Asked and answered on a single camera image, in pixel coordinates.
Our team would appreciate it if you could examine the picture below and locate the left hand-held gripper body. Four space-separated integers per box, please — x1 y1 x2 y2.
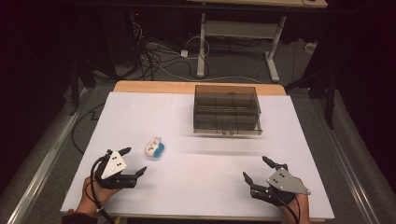
94 148 138 190

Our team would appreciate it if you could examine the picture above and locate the person's right hand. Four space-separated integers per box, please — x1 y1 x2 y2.
278 176 312 224

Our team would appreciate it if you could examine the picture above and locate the black metal stand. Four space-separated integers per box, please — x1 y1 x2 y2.
68 59 97 117
283 62 340 131

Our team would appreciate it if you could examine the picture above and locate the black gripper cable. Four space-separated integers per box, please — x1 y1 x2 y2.
90 154 117 224
270 188 301 224

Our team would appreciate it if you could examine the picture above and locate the black floor cable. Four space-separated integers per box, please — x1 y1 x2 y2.
70 102 106 155

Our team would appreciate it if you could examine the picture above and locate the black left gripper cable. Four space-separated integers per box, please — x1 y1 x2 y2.
90 154 117 224

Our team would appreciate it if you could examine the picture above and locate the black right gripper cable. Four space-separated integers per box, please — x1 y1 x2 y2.
270 188 301 224

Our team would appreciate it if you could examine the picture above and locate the white power strip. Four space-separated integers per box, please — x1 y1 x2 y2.
304 41 318 54

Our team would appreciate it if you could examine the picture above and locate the smoky transparent drawer box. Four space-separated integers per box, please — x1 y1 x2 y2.
192 84 263 136

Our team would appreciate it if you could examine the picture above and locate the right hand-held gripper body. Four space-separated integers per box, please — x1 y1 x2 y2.
249 162 312 207

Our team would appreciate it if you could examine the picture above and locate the aluminium floor rail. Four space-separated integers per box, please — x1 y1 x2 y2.
311 98 381 224
6 87 89 224

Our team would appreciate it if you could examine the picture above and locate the person's left hand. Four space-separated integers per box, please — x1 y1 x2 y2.
75 175 123 217

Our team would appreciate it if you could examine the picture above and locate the white metal desk frame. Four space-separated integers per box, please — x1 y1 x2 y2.
187 0 329 84

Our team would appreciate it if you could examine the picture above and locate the white and blue plush toy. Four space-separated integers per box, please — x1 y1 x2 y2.
145 136 166 160

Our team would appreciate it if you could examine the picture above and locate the white mat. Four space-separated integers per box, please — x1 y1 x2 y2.
60 91 335 220

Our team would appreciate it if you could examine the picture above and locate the person's left sleeve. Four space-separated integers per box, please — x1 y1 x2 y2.
61 208 99 224

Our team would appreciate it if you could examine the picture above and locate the tangle of floor cables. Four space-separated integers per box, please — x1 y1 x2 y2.
122 18 265 85

